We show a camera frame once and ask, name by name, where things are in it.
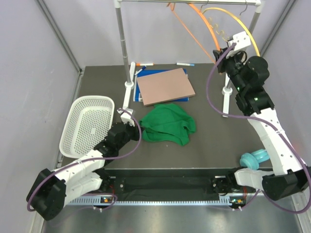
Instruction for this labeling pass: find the green tank top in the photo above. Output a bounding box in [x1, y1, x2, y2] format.
[139, 103, 197, 146]

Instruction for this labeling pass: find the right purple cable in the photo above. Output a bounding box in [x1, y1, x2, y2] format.
[206, 43, 311, 214]

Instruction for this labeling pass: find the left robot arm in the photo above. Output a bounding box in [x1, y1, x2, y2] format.
[26, 122, 144, 221]

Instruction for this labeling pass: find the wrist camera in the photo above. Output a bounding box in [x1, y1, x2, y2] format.
[227, 31, 251, 51]
[117, 108, 135, 126]

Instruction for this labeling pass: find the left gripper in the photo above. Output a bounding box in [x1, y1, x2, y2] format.
[117, 119, 145, 150]

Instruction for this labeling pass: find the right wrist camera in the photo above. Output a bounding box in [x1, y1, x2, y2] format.
[227, 31, 251, 51]

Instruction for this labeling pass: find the blue folder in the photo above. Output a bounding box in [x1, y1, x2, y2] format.
[133, 68, 189, 102]

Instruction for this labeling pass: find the white clothes rack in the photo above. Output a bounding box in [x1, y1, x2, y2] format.
[113, 0, 265, 117]

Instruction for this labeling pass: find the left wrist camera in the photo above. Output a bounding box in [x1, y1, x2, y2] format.
[117, 108, 135, 126]

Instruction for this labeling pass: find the pink board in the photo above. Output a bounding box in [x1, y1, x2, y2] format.
[137, 68, 195, 106]

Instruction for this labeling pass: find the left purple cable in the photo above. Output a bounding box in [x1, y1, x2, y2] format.
[26, 109, 142, 212]

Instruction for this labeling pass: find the orange clothes hanger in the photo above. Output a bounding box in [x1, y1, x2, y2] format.
[166, 2, 220, 63]

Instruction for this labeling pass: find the purple cable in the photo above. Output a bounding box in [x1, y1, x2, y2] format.
[26, 109, 142, 212]
[206, 43, 311, 214]

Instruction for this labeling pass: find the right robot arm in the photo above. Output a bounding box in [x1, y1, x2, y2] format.
[208, 47, 311, 201]

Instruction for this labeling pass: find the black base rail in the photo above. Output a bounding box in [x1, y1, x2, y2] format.
[95, 168, 241, 200]

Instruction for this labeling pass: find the yellow clothes hanger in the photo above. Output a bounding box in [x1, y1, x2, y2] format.
[202, 7, 260, 56]

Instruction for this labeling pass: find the white perforated basket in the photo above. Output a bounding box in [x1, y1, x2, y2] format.
[59, 95, 115, 159]

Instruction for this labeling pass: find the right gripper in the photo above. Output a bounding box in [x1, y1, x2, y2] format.
[213, 48, 245, 93]

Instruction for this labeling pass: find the orange capped marker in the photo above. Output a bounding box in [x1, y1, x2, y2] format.
[136, 63, 154, 67]

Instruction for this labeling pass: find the light blue capped marker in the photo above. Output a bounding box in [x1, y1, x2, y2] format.
[176, 63, 195, 67]

